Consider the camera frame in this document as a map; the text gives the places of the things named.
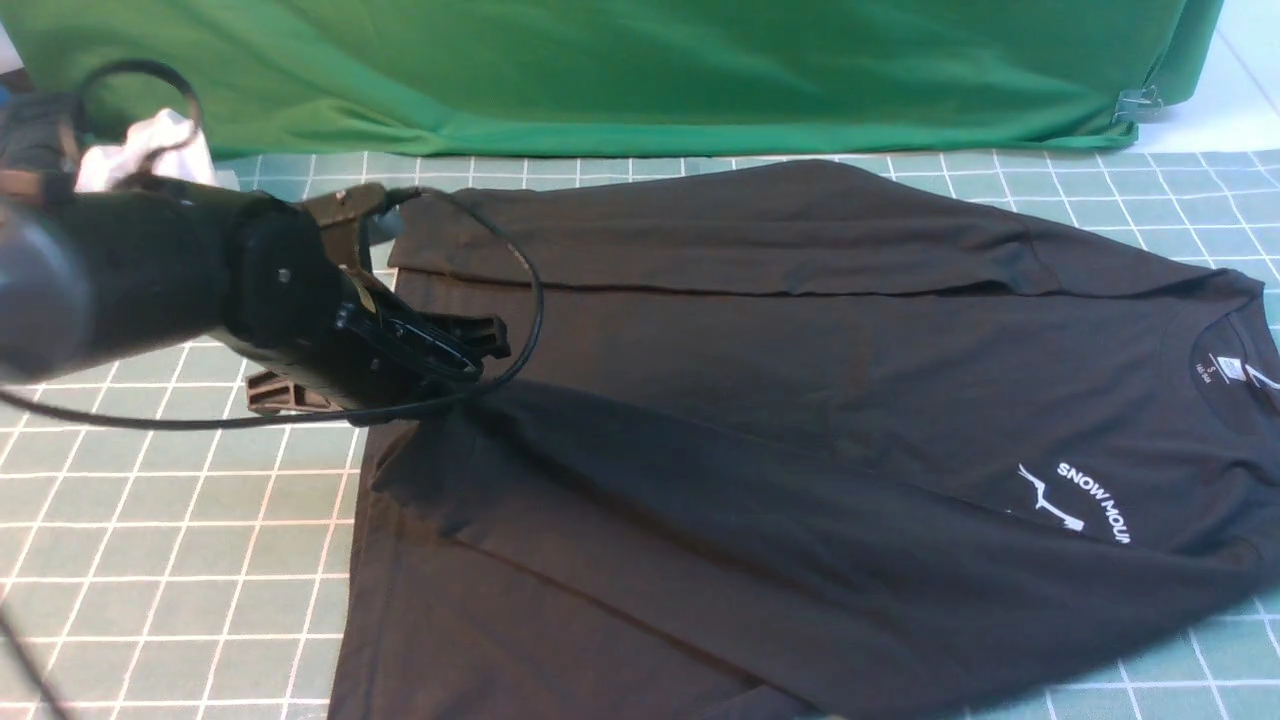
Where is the green backdrop cloth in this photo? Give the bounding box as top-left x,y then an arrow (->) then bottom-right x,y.
3,1 -> 1222,158

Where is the metal binder clip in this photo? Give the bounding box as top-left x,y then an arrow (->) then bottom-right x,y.
1112,85 -> 1165,124

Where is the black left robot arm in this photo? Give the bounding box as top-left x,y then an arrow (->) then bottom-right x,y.
3,170 -> 517,430

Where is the teal grid tablecloth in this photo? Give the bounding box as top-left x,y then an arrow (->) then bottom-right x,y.
1,147 -> 1279,719

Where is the dark crumpled garment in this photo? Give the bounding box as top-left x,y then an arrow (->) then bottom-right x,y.
1,94 -> 76,172

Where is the white crumpled cloth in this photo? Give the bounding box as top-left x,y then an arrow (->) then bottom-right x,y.
76,108 -> 218,193

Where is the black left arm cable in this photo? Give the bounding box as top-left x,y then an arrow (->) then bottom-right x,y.
0,58 -> 547,433

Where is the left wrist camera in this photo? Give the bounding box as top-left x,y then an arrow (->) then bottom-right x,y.
300,182 -> 403,273

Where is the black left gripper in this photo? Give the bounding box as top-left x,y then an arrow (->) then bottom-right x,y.
216,195 -> 511,416

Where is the dark gray long-sleeve shirt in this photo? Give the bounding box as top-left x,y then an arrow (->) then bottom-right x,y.
328,161 -> 1277,719

